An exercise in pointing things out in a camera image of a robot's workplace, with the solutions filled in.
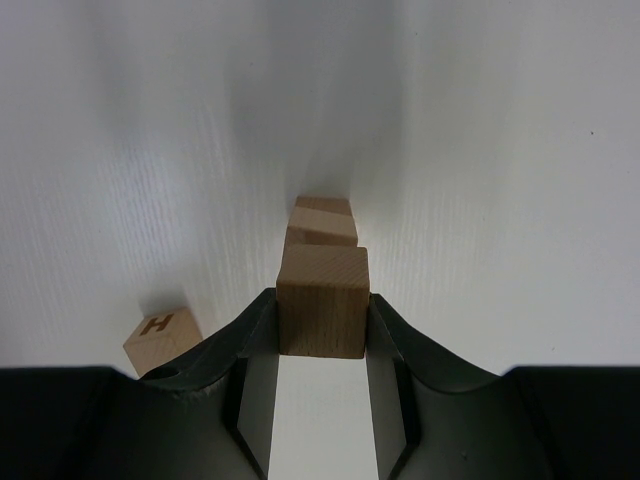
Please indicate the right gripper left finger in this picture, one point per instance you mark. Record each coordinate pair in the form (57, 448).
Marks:
(220, 424)

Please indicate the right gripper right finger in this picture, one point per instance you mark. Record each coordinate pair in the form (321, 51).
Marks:
(437, 416)

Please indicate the wooden cube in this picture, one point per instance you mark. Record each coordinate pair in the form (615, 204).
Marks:
(322, 296)
(321, 221)

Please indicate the wooden cube lettered H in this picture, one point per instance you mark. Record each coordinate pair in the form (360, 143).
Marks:
(160, 338)

